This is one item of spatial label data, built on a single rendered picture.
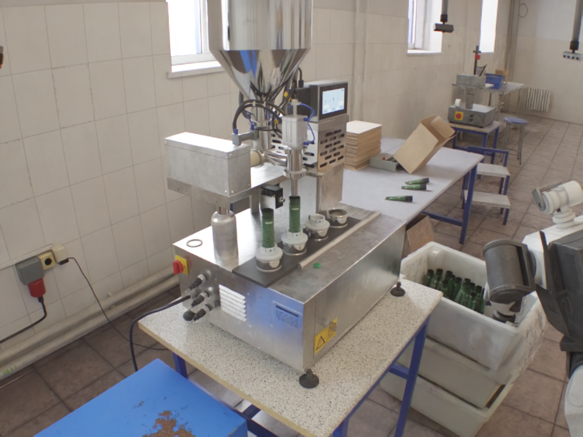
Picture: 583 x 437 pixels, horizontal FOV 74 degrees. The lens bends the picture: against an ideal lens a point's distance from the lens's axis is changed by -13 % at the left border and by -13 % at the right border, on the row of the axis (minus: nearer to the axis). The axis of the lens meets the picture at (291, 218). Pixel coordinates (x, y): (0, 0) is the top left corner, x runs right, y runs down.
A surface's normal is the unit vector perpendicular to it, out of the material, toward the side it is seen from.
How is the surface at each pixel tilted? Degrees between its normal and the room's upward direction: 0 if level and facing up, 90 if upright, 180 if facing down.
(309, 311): 90
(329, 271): 0
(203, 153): 90
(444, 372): 96
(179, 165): 90
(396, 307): 0
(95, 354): 0
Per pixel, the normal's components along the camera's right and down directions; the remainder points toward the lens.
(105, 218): 0.79, 0.26
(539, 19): -0.62, 0.33
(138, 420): 0.00, -0.91
